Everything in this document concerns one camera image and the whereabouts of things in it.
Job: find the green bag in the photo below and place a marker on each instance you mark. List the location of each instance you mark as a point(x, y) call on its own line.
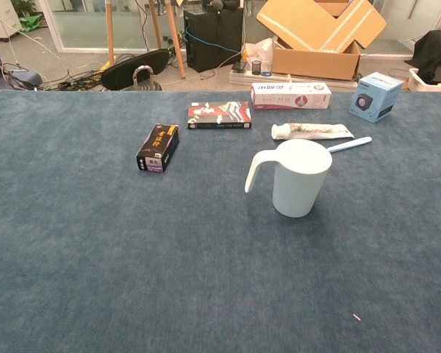
point(31, 22)

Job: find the red black flat box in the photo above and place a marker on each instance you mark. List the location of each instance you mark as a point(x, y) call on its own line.
point(220, 114)

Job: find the white plastic crate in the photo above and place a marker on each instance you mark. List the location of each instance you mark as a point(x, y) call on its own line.
point(422, 85)

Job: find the black swivel stool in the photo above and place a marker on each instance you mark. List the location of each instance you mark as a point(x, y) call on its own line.
point(128, 71)

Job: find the black phone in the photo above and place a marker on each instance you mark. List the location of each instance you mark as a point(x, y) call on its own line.
point(239, 66)

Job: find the white toothpaste carton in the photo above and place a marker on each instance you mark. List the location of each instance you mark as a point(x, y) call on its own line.
point(290, 97)

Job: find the wooden easel leg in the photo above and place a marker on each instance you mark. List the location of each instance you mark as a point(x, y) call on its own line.
point(174, 36)
point(155, 25)
point(110, 33)

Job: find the black cloth cover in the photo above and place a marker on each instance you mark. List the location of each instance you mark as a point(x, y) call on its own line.
point(433, 48)

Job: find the floral toothpaste tube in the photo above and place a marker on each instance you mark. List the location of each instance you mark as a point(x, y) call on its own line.
point(316, 131)

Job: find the blue table mat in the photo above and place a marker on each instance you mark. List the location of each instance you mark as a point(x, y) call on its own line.
point(95, 239)

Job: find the black mesh pen holder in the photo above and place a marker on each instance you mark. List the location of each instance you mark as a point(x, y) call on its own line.
point(256, 68)

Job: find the aluminium profile platform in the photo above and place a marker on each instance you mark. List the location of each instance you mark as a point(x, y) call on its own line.
point(250, 78)

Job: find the blue speaker box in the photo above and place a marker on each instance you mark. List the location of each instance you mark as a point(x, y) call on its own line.
point(375, 97)

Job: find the light blue toothbrush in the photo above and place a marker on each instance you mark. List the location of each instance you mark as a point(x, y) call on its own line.
point(353, 143)

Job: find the small white scrap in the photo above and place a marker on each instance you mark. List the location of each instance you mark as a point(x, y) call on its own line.
point(356, 316)

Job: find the black purple small box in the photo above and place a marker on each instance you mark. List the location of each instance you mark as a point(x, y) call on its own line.
point(156, 149)

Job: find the black computer tower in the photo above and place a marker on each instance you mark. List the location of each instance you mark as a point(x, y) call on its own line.
point(213, 44)

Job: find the open cardboard box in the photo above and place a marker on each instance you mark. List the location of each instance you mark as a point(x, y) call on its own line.
point(316, 62)

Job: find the white cabinet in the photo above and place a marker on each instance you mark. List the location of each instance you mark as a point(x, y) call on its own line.
point(0, 18)

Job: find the white plastic bag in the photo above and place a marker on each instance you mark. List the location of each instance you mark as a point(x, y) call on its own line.
point(259, 49)

